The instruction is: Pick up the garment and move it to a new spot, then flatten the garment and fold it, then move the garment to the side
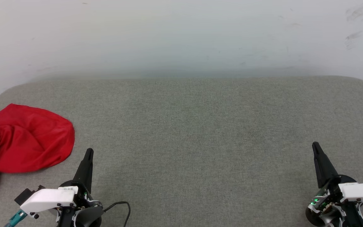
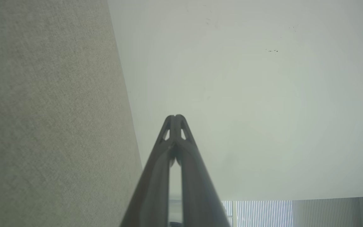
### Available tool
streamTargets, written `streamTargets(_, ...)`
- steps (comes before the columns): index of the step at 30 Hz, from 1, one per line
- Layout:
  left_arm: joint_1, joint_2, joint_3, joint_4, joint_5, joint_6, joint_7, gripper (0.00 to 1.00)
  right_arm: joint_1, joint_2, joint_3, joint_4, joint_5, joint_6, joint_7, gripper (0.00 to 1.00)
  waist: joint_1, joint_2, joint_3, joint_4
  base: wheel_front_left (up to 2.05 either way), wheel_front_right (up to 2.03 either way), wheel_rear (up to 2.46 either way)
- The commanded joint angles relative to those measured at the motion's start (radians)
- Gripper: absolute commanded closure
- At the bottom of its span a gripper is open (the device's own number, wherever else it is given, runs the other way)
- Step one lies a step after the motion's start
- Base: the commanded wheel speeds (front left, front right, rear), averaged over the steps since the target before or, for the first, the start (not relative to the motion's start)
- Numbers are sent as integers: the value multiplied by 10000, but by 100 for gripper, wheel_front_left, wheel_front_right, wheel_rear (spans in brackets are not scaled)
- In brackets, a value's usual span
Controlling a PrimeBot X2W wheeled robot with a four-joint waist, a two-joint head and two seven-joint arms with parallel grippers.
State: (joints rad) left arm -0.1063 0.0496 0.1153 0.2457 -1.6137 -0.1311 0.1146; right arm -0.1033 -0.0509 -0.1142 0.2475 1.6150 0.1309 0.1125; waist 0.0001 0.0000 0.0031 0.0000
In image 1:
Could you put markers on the red and white basketball jersey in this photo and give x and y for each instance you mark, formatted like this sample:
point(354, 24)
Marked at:
point(30, 138)

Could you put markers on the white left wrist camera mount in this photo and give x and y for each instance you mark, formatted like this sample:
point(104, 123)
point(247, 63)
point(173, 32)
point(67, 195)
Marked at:
point(47, 198)

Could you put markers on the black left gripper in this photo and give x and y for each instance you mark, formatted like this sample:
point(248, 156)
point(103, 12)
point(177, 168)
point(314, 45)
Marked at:
point(68, 217)

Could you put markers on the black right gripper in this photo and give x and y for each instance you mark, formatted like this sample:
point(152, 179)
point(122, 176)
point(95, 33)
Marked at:
point(329, 195)

